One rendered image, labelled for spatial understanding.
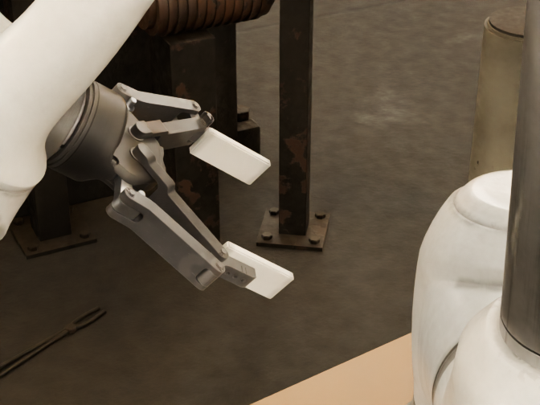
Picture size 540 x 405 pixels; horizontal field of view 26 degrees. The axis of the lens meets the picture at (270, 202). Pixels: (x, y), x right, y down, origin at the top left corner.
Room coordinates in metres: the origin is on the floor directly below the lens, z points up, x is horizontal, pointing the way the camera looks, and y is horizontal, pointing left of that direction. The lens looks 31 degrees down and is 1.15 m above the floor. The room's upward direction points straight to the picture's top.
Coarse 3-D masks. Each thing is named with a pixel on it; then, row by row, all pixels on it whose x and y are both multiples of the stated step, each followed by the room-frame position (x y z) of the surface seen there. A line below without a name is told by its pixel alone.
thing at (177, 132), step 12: (180, 120) 0.88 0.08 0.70; (192, 120) 0.89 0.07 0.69; (204, 120) 0.90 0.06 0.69; (132, 132) 0.81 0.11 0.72; (144, 132) 0.81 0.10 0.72; (156, 132) 0.83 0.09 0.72; (168, 132) 0.84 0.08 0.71; (180, 132) 0.86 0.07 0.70; (192, 132) 0.88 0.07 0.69; (168, 144) 0.86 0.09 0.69; (180, 144) 0.88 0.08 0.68
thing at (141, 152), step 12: (144, 144) 0.80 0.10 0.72; (144, 156) 0.79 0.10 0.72; (156, 168) 0.78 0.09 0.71; (156, 180) 0.78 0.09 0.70; (168, 180) 0.78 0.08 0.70; (156, 192) 0.78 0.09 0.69; (168, 192) 0.77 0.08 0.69; (168, 204) 0.77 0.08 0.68; (180, 204) 0.77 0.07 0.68; (180, 216) 0.76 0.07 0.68; (192, 216) 0.77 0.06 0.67; (192, 228) 0.76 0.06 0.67; (204, 228) 0.76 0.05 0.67; (204, 240) 0.75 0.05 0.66; (216, 240) 0.76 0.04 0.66; (216, 252) 0.75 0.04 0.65
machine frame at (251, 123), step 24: (0, 0) 1.85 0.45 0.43; (120, 48) 1.94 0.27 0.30; (144, 48) 1.96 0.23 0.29; (216, 48) 2.02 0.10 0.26; (120, 72) 1.94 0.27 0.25; (144, 72) 1.96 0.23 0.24; (216, 72) 2.02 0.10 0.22; (216, 96) 2.02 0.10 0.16; (240, 120) 2.10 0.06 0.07; (72, 192) 1.89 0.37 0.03; (96, 192) 1.91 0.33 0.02
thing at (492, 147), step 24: (504, 24) 1.52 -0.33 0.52; (504, 48) 1.49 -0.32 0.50; (480, 72) 1.53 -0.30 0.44; (504, 72) 1.49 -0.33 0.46; (480, 96) 1.52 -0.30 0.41; (504, 96) 1.48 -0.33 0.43; (480, 120) 1.52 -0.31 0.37; (504, 120) 1.48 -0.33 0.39; (480, 144) 1.51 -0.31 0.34; (504, 144) 1.48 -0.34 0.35; (480, 168) 1.50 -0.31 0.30; (504, 168) 1.48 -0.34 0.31
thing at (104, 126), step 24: (96, 96) 0.78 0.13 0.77; (120, 96) 0.81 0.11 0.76; (96, 120) 0.77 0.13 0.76; (120, 120) 0.78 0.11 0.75; (72, 144) 0.76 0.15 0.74; (96, 144) 0.76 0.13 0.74; (120, 144) 0.79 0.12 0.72; (72, 168) 0.76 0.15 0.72; (96, 168) 0.76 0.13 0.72; (120, 168) 0.77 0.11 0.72; (144, 168) 0.78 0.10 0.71
